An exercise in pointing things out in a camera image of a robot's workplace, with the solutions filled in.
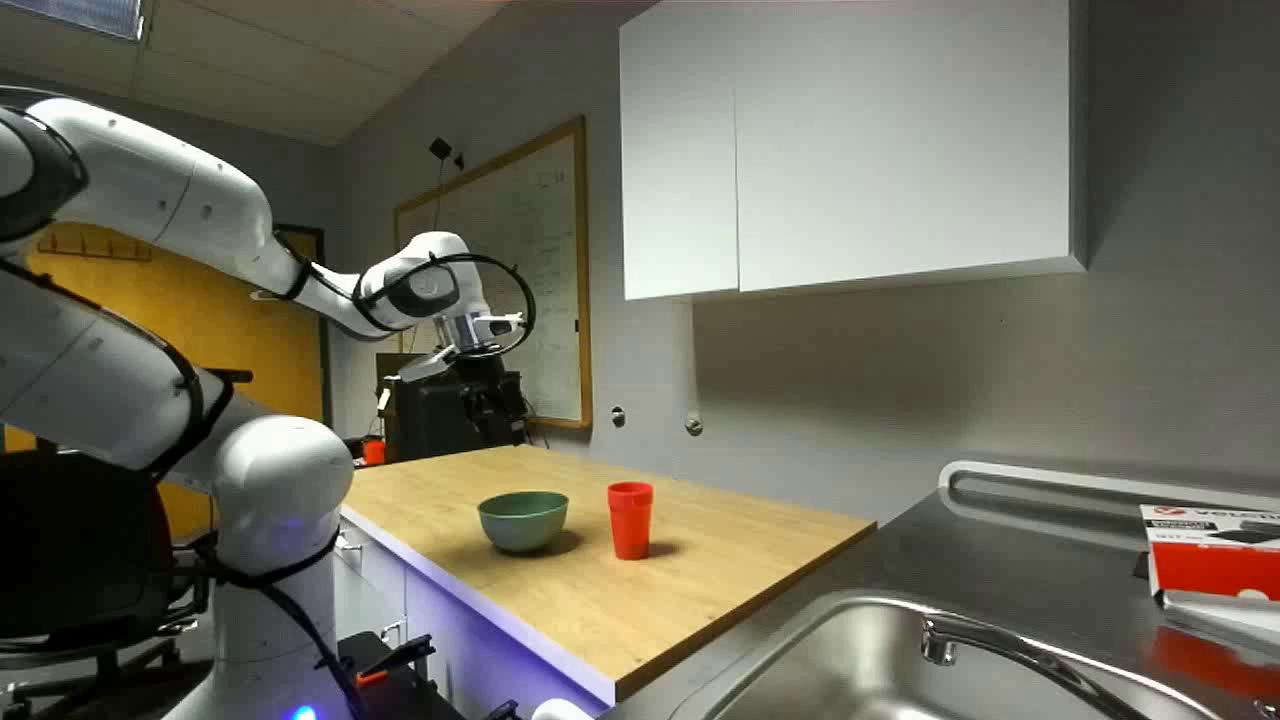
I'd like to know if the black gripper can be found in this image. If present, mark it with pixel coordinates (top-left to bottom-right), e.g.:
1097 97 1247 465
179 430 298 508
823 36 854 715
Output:
453 344 528 404

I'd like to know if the orange plastic cup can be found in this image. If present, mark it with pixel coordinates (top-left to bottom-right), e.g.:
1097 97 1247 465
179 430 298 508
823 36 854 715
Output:
604 479 658 564

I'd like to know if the light green bowl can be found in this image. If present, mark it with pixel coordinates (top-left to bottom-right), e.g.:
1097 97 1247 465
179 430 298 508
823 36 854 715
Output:
477 487 571 560

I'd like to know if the black equipment box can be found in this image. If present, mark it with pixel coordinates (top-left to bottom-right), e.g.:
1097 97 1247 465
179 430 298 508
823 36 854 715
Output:
379 368 528 465

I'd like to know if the wood-framed whiteboard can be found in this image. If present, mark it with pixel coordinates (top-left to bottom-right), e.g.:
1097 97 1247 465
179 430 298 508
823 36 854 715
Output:
391 113 594 442

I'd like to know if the yellow door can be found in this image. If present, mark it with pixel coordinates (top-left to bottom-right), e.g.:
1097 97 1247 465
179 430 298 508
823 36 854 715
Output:
20 221 332 550

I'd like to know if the white base cabinet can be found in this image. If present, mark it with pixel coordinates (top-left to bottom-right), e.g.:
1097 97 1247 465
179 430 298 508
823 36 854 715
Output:
326 518 612 720

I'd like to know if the black device with red button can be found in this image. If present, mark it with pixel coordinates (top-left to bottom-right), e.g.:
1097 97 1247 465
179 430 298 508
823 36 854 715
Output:
337 627 462 720

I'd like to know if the black office chair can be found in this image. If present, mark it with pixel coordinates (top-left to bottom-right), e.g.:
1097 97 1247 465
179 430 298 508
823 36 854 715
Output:
0 449 207 720

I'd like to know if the stainless steel sink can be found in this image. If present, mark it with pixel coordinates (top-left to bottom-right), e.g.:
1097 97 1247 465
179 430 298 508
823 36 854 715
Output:
699 592 1190 720

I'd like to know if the ceiling light panel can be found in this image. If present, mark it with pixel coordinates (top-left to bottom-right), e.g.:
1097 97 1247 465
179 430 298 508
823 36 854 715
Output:
0 0 151 43

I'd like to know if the chrome faucet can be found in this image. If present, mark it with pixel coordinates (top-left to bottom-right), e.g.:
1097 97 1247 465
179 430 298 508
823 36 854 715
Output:
917 614 1150 720

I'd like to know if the red and white carton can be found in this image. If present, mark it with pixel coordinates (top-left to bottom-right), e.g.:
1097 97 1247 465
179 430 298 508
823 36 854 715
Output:
1135 499 1280 631

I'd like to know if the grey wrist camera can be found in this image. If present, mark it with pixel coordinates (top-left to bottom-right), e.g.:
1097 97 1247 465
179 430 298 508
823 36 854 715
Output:
394 349 462 388

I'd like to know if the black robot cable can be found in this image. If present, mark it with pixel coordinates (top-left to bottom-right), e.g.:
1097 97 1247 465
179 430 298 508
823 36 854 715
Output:
131 248 541 720

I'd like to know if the black wall camera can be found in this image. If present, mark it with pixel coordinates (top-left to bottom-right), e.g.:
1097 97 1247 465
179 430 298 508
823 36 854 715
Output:
423 133 471 175

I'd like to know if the white wall cabinet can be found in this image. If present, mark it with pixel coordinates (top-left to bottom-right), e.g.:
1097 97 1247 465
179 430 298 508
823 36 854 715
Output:
614 0 1087 304

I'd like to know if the white rail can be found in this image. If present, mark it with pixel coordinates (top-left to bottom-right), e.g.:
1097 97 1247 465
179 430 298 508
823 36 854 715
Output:
937 455 1280 522

